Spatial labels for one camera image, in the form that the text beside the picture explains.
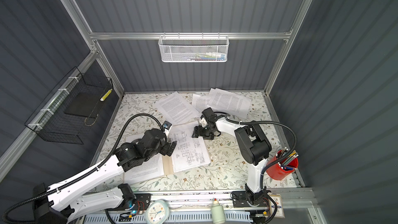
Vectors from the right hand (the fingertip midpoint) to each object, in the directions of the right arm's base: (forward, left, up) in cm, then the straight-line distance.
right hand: (199, 137), depth 94 cm
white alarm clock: (-38, +18, +2) cm, 42 cm away
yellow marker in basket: (+11, +49, +27) cm, 57 cm away
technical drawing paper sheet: (-9, +5, -1) cm, 10 cm away
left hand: (-9, +14, +17) cm, 24 cm away
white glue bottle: (-39, -9, +5) cm, 40 cm away
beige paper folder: (-18, +17, -1) cm, 25 cm away
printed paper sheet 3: (+32, 0, -5) cm, 33 cm away
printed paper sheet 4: (+32, -16, -2) cm, 36 cm away
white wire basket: (+70, +5, +19) cm, 72 cm away
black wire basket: (-3, +61, +28) cm, 68 cm away
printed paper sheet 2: (+25, +18, -2) cm, 31 cm away
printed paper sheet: (-19, +26, 0) cm, 33 cm away
